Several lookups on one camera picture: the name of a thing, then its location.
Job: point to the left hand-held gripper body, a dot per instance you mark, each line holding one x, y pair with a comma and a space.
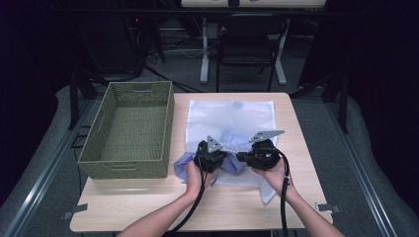
210, 158

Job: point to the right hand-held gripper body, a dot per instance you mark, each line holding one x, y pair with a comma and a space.
263, 154

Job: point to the purple shirt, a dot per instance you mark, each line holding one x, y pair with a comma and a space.
235, 164

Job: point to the white mesh laundry bag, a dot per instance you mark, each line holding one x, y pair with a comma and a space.
230, 118

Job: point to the green woven basket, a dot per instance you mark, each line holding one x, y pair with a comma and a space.
131, 131

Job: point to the person's right hand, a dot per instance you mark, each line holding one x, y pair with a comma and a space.
275, 177

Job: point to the person's left hand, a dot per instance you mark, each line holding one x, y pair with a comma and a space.
194, 181

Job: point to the white desk leg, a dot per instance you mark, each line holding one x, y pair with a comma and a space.
205, 52
280, 62

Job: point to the black chair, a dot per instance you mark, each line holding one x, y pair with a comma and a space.
247, 42

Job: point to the black metal stand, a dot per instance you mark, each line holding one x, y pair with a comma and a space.
73, 98

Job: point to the grey table bracket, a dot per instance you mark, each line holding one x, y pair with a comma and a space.
75, 210
327, 207

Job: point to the metal floor rail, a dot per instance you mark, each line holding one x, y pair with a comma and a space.
359, 168
46, 171

